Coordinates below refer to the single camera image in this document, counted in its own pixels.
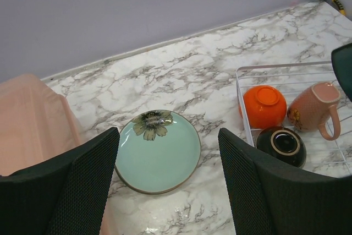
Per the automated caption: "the mint floral round plate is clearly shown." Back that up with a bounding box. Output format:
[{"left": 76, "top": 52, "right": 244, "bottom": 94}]
[{"left": 115, "top": 110, "right": 201, "bottom": 194}]

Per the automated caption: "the teal square plate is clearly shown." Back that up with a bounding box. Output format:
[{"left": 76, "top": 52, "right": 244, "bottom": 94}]
[{"left": 331, "top": 43, "right": 352, "bottom": 101}]

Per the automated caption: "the beige bowl dark rim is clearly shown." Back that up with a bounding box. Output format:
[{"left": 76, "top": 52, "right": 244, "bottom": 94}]
[{"left": 255, "top": 126, "right": 306, "bottom": 168}]

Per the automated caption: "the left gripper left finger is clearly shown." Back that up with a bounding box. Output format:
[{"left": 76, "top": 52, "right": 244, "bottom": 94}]
[{"left": 1, "top": 127, "right": 120, "bottom": 234}]

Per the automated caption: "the yellow black tool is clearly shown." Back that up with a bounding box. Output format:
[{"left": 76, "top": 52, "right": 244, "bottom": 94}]
[{"left": 332, "top": 0, "right": 346, "bottom": 16}]

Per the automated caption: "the clear dish rack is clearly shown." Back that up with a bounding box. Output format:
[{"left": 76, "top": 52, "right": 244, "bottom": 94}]
[{"left": 235, "top": 61, "right": 351, "bottom": 177}]

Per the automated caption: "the pink floral mug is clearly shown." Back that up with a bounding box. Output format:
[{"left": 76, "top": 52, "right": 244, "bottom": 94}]
[{"left": 287, "top": 81, "right": 342, "bottom": 141}]

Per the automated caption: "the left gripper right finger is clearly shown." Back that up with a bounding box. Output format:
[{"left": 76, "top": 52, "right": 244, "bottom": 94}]
[{"left": 218, "top": 128, "right": 351, "bottom": 234}]

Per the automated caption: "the orange bowl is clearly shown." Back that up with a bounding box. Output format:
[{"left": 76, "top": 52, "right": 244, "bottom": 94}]
[{"left": 243, "top": 85, "right": 287, "bottom": 129}]

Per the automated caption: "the pink plastic storage box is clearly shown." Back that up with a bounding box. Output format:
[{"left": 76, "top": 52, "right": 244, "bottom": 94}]
[{"left": 1, "top": 74, "right": 112, "bottom": 234}]

